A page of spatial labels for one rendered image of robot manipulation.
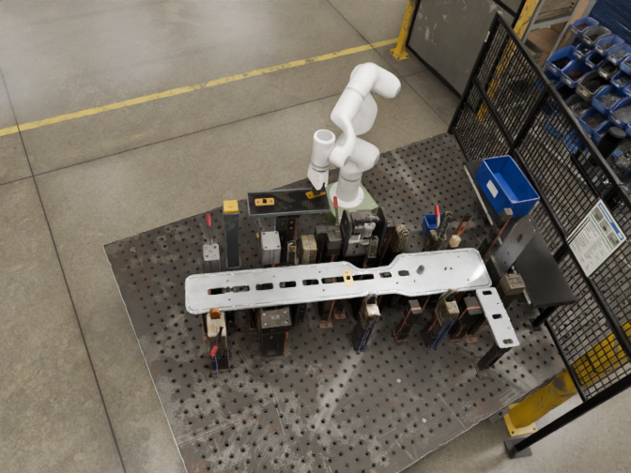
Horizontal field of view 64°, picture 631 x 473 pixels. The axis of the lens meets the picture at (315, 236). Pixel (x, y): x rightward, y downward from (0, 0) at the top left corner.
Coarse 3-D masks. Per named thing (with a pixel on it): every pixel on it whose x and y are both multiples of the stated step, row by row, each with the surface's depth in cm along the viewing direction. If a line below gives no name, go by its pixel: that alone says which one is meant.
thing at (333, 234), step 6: (330, 228) 231; (336, 228) 232; (330, 234) 229; (336, 234) 229; (330, 240) 227; (336, 240) 227; (324, 246) 237; (330, 246) 230; (336, 246) 231; (324, 252) 241; (330, 252) 234; (336, 252) 235; (324, 258) 242; (330, 258) 240
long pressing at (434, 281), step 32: (416, 256) 236; (448, 256) 238; (480, 256) 240; (192, 288) 214; (224, 288) 215; (288, 288) 218; (320, 288) 220; (352, 288) 222; (384, 288) 224; (416, 288) 225; (448, 288) 227; (480, 288) 229
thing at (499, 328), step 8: (488, 288) 229; (480, 296) 226; (488, 296) 227; (496, 296) 227; (480, 304) 225; (488, 304) 224; (496, 304) 225; (488, 312) 222; (496, 312) 222; (504, 312) 223; (488, 320) 219; (496, 320) 220; (504, 320) 220; (496, 328) 217; (504, 328) 218; (512, 328) 218; (496, 336) 215; (504, 336) 215; (512, 336) 216; (504, 344) 213; (512, 344) 213
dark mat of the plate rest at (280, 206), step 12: (264, 192) 228; (276, 192) 229; (288, 192) 230; (300, 192) 231; (252, 204) 224; (276, 204) 225; (288, 204) 226; (300, 204) 227; (312, 204) 227; (324, 204) 228
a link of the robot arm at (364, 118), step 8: (352, 72) 221; (368, 96) 227; (368, 104) 227; (376, 104) 230; (360, 112) 230; (368, 112) 228; (376, 112) 231; (352, 120) 238; (360, 120) 232; (368, 120) 232; (360, 128) 235; (368, 128) 236; (344, 136) 243; (336, 144) 248; (344, 144) 245
